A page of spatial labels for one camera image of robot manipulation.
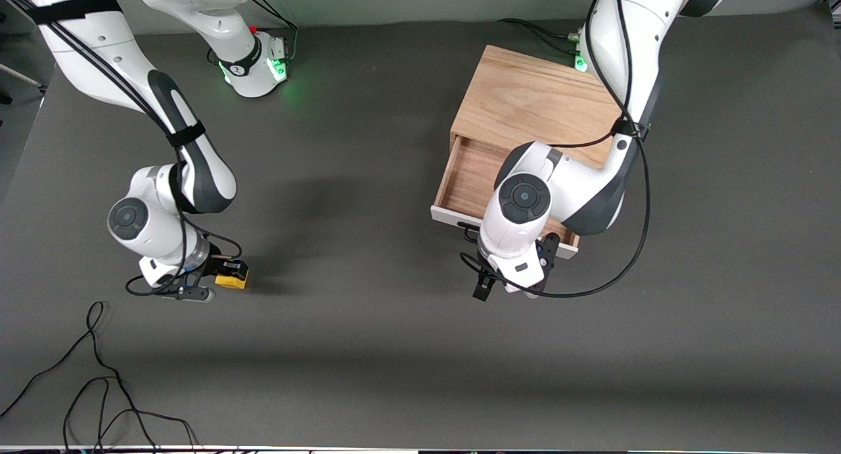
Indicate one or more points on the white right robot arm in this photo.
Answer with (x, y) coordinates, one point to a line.
(98, 53)

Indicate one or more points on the wooden drawer cabinet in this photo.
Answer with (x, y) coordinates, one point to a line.
(525, 92)

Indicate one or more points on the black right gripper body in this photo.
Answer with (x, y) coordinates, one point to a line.
(215, 266)

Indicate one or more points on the white-fronted wooden drawer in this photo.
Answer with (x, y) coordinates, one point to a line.
(470, 178)

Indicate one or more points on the yellow block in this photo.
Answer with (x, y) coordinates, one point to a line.
(231, 281)

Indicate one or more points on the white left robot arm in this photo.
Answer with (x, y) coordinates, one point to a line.
(624, 53)

